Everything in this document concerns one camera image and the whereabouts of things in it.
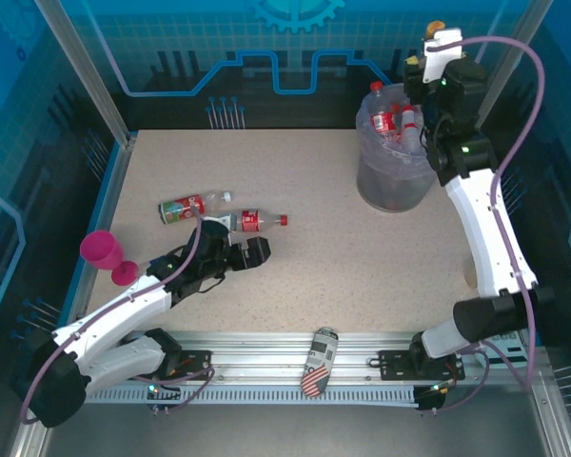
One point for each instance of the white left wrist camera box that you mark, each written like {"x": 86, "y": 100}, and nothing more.
{"x": 228, "y": 221}

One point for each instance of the red-green label bottle white cap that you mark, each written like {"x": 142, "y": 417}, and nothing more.
{"x": 181, "y": 212}

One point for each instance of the grey round waste bin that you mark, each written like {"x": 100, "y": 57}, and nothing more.
{"x": 390, "y": 185}

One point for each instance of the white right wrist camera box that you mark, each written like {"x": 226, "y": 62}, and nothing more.
{"x": 440, "y": 52}

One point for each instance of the aluminium table edge rail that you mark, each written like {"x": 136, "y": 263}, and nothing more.
{"x": 114, "y": 190}

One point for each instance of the flag print drink can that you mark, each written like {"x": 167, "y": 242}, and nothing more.
{"x": 321, "y": 352}

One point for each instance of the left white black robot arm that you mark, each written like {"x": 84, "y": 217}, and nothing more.
{"x": 124, "y": 314}

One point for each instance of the pink plastic goblet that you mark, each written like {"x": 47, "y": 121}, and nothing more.
{"x": 102, "y": 252}

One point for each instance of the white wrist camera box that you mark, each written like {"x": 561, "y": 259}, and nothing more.
{"x": 440, "y": 52}
{"x": 228, "y": 221}

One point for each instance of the small cola bottle red cap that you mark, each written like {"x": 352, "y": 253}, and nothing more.
{"x": 383, "y": 121}

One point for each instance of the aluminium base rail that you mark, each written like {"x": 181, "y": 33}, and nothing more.
{"x": 257, "y": 350}

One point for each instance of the clear plastic bin liner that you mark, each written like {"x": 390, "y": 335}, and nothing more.
{"x": 376, "y": 150}

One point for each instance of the aluminium frame post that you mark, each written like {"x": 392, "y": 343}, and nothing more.
{"x": 519, "y": 19}
{"x": 86, "y": 71}

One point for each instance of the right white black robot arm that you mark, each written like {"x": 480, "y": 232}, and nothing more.
{"x": 480, "y": 228}

